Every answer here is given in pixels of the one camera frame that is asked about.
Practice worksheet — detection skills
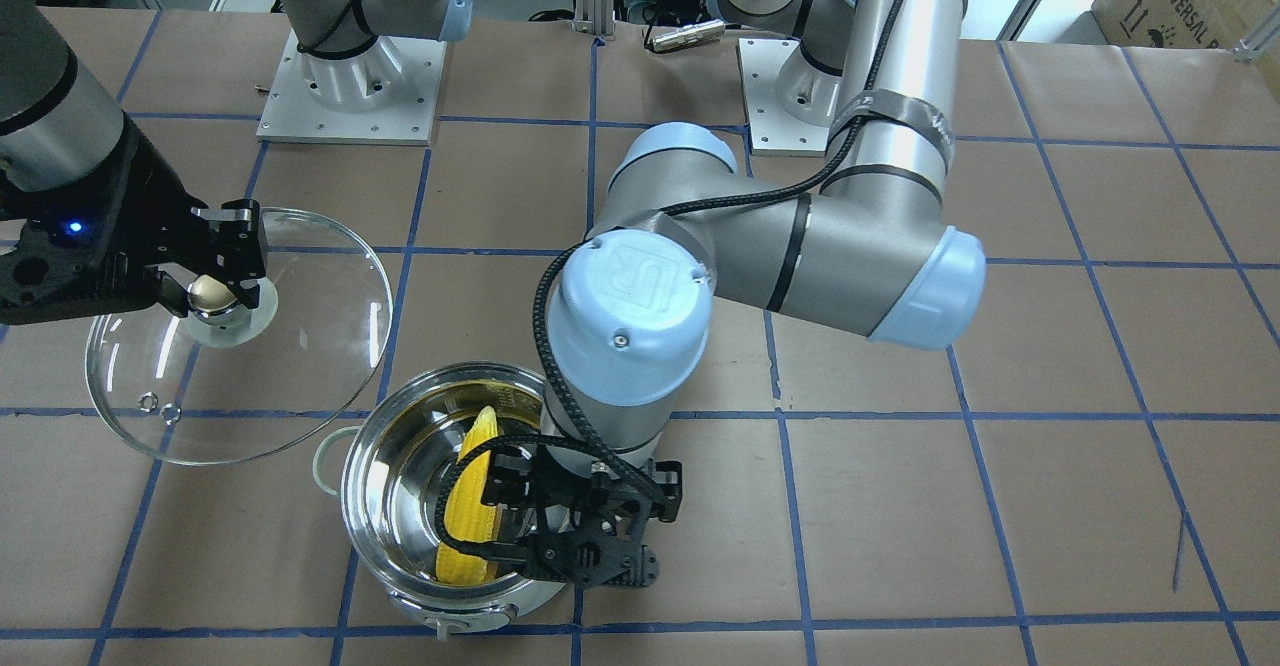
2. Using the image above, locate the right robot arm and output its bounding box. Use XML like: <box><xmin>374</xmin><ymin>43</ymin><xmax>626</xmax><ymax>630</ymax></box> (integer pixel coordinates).
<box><xmin>3</xmin><ymin>0</ymin><xmax>474</xmax><ymax>325</ymax></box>

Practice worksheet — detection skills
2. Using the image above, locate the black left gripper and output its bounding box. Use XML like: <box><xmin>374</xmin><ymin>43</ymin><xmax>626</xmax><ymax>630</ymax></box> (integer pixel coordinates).
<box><xmin>462</xmin><ymin>446</ymin><xmax>684</xmax><ymax>589</ymax></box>

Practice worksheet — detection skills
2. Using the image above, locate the silver cylindrical connector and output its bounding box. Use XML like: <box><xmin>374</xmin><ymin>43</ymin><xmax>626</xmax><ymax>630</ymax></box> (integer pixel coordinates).
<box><xmin>645</xmin><ymin>19</ymin><xmax>727</xmax><ymax>54</ymax></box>

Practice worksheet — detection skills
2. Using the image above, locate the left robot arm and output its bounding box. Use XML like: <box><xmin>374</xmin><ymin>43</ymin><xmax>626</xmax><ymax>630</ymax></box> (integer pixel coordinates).
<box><xmin>431</xmin><ymin>0</ymin><xmax>986</xmax><ymax>588</ymax></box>

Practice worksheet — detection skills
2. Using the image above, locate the pale green cooking pot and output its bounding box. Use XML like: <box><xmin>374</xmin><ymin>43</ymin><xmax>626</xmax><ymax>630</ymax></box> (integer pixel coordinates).
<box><xmin>312</xmin><ymin>361</ymin><xmax>562</xmax><ymax>639</ymax></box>

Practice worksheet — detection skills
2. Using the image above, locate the black braided cable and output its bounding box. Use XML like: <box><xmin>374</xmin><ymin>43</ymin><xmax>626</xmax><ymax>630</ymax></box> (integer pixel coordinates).
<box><xmin>433</xmin><ymin>0</ymin><xmax>916</xmax><ymax>558</ymax></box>

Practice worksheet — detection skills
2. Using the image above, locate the yellow corn cob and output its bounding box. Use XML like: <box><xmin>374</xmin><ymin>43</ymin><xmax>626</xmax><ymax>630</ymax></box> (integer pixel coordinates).
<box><xmin>435</xmin><ymin>406</ymin><xmax>500</xmax><ymax>587</ymax></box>

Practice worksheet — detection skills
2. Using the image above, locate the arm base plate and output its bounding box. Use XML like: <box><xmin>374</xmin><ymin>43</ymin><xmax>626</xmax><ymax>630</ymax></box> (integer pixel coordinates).
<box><xmin>739</xmin><ymin>37</ymin><xmax>840</xmax><ymax>158</ymax></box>
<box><xmin>257</xmin><ymin>35</ymin><xmax>447</xmax><ymax>146</ymax></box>

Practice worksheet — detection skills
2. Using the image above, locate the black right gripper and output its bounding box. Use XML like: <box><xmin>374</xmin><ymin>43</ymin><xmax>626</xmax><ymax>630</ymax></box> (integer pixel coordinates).
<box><xmin>1</xmin><ymin>122</ymin><xmax>268</xmax><ymax>325</ymax></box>

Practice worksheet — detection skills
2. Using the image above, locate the glass pot lid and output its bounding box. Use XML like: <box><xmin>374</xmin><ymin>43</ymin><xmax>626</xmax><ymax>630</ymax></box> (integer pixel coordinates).
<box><xmin>84</xmin><ymin>209</ymin><xmax>393</xmax><ymax>465</ymax></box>

